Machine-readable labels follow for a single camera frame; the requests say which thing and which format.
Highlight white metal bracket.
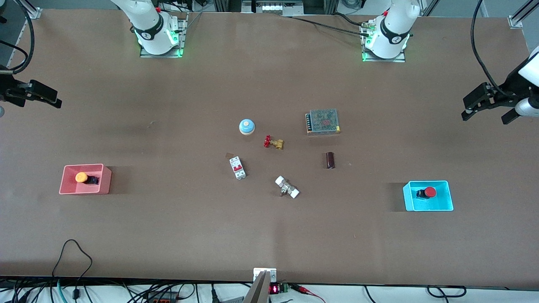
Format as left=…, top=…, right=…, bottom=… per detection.
left=253, top=268, right=278, bottom=283

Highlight aluminium profile bar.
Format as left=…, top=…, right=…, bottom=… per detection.
left=243, top=271, right=271, bottom=303

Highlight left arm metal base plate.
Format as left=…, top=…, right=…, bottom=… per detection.
left=361, top=21, right=407, bottom=63

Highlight yellow push button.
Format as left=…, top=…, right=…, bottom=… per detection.
left=75, top=172, right=100, bottom=186

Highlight cyan plastic bin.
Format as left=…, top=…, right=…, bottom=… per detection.
left=403, top=180, right=454, bottom=212

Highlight metal fitting white ends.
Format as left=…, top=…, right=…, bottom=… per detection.
left=275, top=175, right=300, bottom=199

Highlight black cable to arm base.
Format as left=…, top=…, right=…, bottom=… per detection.
left=280, top=12, right=373, bottom=37

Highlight white power strip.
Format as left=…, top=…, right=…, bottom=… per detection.
left=242, top=0, right=304, bottom=15

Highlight metal mesh power supply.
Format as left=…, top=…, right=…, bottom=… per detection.
left=305, top=109, right=341, bottom=135

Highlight red clip lead cable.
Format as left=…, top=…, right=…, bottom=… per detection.
left=291, top=284, right=326, bottom=303

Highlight thin black looped cable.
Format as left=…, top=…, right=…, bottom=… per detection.
left=51, top=239, right=93, bottom=300

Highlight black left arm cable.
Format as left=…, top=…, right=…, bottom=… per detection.
left=470, top=0, right=512, bottom=96

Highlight black coiled floor cable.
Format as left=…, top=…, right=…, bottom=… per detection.
left=427, top=285, right=467, bottom=299

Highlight white circuit breaker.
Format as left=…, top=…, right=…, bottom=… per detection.
left=229, top=156, right=247, bottom=180

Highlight pink plastic bin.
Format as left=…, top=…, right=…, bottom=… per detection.
left=59, top=163, right=112, bottom=195

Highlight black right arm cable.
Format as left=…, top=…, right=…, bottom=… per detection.
left=0, top=0, right=35, bottom=74

